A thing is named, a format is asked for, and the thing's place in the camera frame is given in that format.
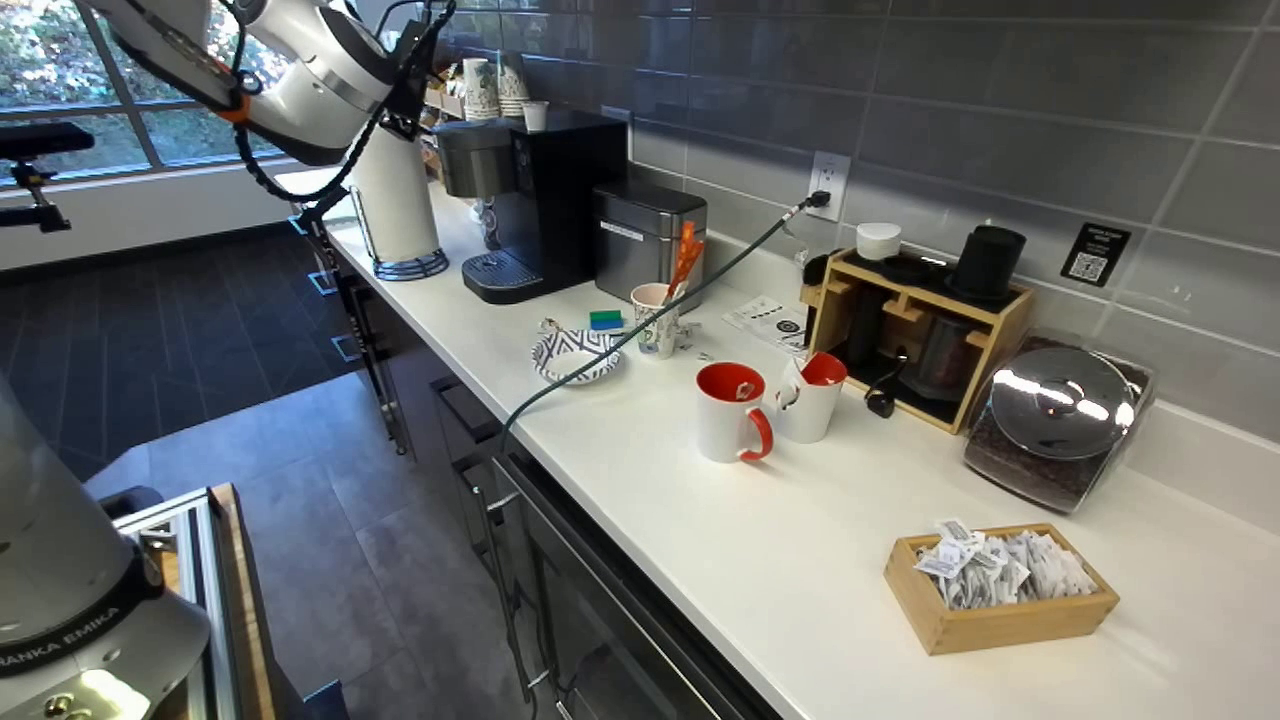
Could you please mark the white paper towel roll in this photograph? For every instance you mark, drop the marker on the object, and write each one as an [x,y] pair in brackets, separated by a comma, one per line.
[399,200]

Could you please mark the dark wood drawer cabinet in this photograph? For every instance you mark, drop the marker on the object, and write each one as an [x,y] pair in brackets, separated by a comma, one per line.
[425,400]

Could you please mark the small white cup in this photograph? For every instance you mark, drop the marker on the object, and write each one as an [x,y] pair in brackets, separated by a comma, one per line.
[876,242]

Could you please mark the blue patterned paper plate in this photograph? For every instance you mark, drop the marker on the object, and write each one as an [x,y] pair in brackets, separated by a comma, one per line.
[572,356]

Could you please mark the stainless steel box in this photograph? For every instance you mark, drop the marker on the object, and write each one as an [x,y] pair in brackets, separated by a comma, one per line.
[642,242]

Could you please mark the white sugar packets pile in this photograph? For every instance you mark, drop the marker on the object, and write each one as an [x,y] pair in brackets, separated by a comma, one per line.
[1001,565]

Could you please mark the large red white mug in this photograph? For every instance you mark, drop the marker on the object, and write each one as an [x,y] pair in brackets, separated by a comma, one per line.
[725,420]

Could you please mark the white patterned utensil cup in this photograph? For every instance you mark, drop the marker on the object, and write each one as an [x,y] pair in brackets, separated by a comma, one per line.
[655,327]

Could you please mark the black Keurig coffeemaker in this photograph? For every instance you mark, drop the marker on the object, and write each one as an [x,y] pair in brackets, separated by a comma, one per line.
[547,200]

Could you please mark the wooden countertop organizer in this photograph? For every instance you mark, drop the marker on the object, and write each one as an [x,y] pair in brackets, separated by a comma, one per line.
[993,346]

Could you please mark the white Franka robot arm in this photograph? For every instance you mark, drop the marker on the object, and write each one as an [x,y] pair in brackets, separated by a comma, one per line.
[304,82]

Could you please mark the small green pod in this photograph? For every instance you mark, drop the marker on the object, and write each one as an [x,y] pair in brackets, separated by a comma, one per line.
[606,322]

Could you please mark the aluminium mounting frame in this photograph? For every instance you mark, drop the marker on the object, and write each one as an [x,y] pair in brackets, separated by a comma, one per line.
[202,574]

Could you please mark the black wall plate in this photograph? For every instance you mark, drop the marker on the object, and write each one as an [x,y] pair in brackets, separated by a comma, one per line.
[1092,254]

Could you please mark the black cylindrical container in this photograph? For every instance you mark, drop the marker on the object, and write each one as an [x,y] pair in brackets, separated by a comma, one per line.
[988,265]

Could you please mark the wooden packet box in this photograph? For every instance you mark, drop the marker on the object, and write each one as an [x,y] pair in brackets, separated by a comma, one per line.
[1015,624]

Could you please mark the white paper card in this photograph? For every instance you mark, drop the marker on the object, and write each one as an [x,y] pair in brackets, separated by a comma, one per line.
[761,322]

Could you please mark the white wall outlet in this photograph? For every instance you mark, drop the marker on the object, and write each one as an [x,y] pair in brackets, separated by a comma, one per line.
[831,174]

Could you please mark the small red white mug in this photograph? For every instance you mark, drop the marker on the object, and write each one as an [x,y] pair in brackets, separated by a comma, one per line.
[811,405]

